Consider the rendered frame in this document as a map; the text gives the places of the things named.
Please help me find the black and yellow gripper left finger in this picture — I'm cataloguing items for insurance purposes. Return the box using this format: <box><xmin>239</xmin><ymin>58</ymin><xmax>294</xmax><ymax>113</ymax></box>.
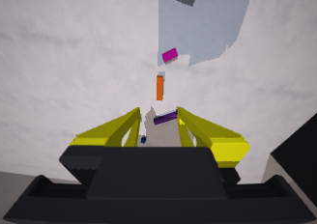
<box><xmin>69</xmin><ymin>107</ymin><xmax>141</xmax><ymax>147</ymax></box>

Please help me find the purple rod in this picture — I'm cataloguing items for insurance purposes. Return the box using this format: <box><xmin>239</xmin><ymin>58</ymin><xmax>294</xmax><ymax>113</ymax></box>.
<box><xmin>154</xmin><ymin>111</ymin><xmax>178</xmax><ymax>125</ymax></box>

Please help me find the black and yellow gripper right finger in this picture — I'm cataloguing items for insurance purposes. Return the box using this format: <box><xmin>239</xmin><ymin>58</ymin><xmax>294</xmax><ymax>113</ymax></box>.
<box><xmin>177</xmin><ymin>107</ymin><xmax>250</xmax><ymax>168</ymax></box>

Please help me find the magenta block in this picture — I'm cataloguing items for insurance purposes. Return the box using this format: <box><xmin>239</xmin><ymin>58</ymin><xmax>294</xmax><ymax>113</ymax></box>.
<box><xmin>162</xmin><ymin>48</ymin><xmax>178</xmax><ymax>62</ymax></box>

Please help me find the orange rod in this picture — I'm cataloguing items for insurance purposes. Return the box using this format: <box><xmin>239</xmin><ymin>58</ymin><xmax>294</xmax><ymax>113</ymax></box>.
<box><xmin>157</xmin><ymin>75</ymin><xmax>163</xmax><ymax>100</ymax></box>

